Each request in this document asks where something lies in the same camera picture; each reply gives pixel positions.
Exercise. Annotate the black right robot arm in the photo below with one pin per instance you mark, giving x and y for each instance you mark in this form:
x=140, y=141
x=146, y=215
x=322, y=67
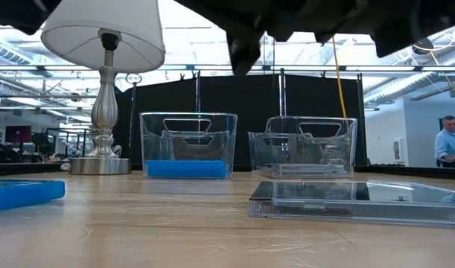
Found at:
x=402, y=22

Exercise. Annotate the metal frame crossbar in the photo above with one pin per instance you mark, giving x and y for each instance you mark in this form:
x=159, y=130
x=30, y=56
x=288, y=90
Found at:
x=380, y=68

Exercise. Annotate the white shade silver table lamp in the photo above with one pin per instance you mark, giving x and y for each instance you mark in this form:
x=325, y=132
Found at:
x=104, y=22

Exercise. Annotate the backdrop stand pole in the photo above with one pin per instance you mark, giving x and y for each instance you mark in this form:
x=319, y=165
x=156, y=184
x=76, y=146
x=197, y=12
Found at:
x=360, y=111
x=132, y=111
x=198, y=93
x=283, y=93

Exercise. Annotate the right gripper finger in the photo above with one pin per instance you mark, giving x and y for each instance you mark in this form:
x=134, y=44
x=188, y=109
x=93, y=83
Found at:
x=244, y=52

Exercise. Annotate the person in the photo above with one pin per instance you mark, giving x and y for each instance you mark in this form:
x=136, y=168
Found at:
x=448, y=143

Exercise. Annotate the clear plastic bin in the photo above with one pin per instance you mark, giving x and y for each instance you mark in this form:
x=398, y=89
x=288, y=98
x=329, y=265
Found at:
x=188, y=145
x=305, y=149

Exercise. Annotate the dark red monitor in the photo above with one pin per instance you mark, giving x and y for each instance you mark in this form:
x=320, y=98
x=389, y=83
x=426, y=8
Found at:
x=18, y=133

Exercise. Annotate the clear jewel case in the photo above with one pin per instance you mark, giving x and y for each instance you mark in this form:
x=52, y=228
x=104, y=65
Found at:
x=305, y=175
x=324, y=214
x=305, y=167

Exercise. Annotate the black metal rack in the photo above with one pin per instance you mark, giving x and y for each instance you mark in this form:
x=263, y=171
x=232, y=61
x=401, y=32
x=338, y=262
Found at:
x=69, y=130

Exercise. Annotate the black backdrop curtain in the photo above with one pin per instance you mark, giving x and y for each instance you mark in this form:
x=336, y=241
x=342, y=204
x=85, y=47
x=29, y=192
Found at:
x=249, y=104

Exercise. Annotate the white wall box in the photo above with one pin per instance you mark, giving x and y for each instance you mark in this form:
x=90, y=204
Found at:
x=398, y=149

